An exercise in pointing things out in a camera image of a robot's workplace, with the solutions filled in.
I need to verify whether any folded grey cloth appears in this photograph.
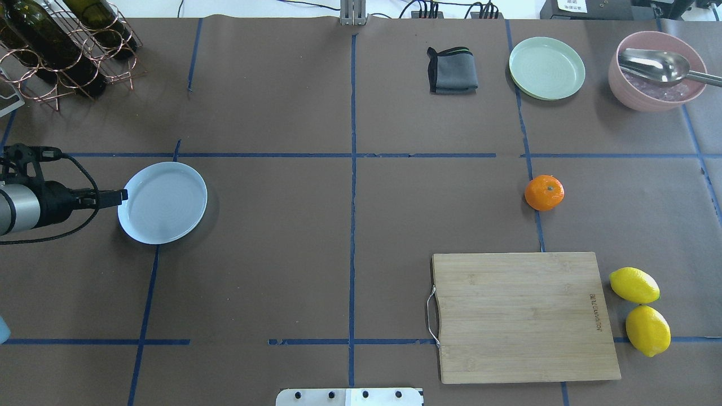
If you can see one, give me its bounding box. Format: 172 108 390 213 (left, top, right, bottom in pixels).
426 47 479 95

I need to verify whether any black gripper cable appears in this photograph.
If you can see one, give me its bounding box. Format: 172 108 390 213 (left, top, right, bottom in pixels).
0 148 101 245

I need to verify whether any pink bowl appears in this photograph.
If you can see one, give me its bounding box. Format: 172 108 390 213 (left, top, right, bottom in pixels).
607 30 720 112

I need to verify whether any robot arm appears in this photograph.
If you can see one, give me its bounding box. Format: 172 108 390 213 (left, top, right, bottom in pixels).
1 143 129 236

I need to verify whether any dark wine bottle upper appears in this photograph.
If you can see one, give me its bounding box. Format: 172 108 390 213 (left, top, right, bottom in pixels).
2 1 107 99

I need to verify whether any light green plate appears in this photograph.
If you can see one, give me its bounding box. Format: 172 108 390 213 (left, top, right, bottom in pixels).
508 37 586 101

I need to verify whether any dark wine bottle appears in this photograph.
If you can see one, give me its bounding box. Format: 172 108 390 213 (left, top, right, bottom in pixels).
2 1 107 99
64 1 138 61

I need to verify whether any lower yellow lemon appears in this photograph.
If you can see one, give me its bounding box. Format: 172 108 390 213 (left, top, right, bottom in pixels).
624 305 671 358

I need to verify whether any orange mandarin fruit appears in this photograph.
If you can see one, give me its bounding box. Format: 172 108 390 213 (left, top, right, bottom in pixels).
524 175 566 211

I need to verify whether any light blue plate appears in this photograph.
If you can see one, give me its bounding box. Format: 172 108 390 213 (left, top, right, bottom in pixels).
117 161 208 245

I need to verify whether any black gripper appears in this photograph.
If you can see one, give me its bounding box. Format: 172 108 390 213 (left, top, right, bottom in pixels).
1 143 129 229

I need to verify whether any yellow lemon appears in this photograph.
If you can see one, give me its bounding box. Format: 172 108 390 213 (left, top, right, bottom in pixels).
609 267 661 305
624 305 671 358

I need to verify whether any upper yellow lemon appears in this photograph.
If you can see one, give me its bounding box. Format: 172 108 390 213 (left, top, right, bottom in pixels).
609 267 661 305

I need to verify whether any bamboo cutting board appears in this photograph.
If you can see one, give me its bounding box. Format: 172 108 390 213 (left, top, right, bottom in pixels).
431 251 621 385

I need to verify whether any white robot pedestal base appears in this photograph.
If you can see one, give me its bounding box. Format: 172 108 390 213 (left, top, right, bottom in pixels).
275 386 425 405

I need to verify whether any metal scoop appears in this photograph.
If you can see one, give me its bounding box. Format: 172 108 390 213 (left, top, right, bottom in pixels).
617 48 721 87

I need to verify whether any copper wire bottle rack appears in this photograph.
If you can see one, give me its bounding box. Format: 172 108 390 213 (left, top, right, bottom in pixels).
2 1 148 111

